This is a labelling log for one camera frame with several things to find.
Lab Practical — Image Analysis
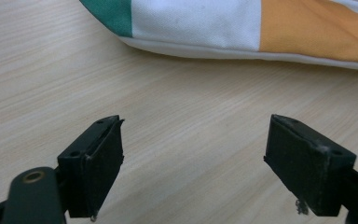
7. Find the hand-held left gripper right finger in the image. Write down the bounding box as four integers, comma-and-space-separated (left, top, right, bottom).
263, 113, 358, 217

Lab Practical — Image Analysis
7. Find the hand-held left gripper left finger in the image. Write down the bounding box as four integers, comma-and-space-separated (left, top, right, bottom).
57, 115, 126, 222

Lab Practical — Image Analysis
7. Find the green white orange striped garment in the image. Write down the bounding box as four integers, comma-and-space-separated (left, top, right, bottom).
79, 0, 358, 73

